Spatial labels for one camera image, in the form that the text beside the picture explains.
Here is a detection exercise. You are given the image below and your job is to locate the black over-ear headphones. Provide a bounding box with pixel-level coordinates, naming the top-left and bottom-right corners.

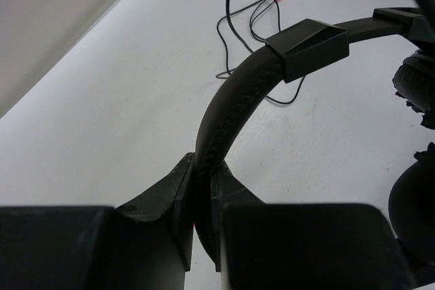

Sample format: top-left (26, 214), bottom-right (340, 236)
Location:
top-left (194, 0), bottom-right (434, 289)

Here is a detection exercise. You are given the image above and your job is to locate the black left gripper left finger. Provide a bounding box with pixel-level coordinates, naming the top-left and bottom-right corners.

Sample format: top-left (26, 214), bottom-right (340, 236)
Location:
top-left (1, 153), bottom-right (194, 289)

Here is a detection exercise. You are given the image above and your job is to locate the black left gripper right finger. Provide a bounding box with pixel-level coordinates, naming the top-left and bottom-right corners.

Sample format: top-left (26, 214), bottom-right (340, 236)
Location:
top-left (211, 164), bottom-right (415, 289)

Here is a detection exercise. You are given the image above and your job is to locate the thin black headphone cable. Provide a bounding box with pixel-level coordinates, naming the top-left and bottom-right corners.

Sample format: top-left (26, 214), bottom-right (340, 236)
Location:
top-left (215, 0), bottom-right (309, 106)

